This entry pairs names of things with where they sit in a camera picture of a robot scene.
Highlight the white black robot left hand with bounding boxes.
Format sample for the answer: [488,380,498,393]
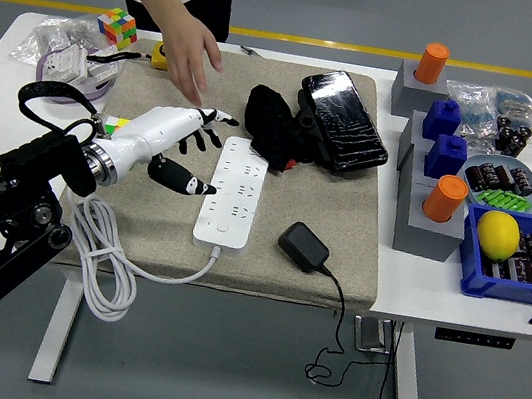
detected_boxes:
[95,92,243,203]

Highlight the person's right hand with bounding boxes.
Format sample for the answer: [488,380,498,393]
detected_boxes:
[147,8,233,110]

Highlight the black power adapter with cord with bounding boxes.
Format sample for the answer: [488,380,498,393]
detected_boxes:
[256,218,411,396]

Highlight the colourful puzzle cube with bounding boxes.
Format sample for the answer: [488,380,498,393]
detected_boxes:
[92,4,143,52]
[100,113,133,141]

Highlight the purple plastic basket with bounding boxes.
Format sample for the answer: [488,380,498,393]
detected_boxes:
[32,40,121,114]

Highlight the white plastic socket part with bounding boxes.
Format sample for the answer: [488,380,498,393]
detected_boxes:
[81,54,125,89]
[41,41,93,91]

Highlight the black cloth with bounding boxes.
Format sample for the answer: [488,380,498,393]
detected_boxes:
[236,83,337,179]

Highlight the black phone stand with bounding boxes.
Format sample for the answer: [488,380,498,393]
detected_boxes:
[285,87,344,168]

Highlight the clear plastic bag of parts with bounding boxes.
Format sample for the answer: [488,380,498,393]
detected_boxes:
[8,2,112,78]

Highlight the grey-brown fabric mat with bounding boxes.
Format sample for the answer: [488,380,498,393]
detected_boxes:
[50,29,412,317]

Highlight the black phone with cracked screen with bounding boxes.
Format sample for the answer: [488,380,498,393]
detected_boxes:
[289,65,401,181]

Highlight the white table leg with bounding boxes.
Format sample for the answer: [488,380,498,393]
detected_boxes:
[27,270,88,387]
[383,325,438,399]

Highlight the grey block with hole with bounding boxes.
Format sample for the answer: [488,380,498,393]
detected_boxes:
[397,139,446,188]
[388,56,454,124]
[394,107,443,176]
[388,172,473,266]

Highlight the orange cylinder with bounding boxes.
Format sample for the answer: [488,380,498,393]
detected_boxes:
[412,40,452,87]
[419,170,472,227]

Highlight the blue block with knob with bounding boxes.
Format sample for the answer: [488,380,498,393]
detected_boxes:
[420,95,465,145]
[420,131,472,184]

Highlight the clear bag of small parts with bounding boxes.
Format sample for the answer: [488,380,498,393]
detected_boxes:
[438,78,506,144]

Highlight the silver box under table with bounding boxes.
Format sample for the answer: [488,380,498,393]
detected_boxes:
[351,314,393,355]

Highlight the black capacitor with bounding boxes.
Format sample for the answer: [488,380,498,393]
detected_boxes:
[463,163,490,192]
[493,164,520,192]
[479,162,505,190]
[507,166,532,198]

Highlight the clear bag of blue rings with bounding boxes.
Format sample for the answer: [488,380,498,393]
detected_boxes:
[491,85,532,125]

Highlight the black capacitors pile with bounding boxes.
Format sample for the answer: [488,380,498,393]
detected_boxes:
[491,113,532,160]

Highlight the green batteries pile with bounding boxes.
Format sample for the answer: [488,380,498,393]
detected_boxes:
[476,187,532,214]

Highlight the yellow lemon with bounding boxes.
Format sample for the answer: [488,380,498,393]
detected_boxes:
[472,208,526,265]

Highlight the blue plastic bin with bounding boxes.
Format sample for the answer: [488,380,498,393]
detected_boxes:
[452,203,532,307]

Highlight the black table control panel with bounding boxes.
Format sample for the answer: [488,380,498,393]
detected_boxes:
[434,326,517,352]

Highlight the dark capacitors heap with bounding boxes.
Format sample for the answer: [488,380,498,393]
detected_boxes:
[480,225,532,286]

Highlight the white power strip with cable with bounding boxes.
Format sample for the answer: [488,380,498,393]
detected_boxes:
[48,111,274,344]

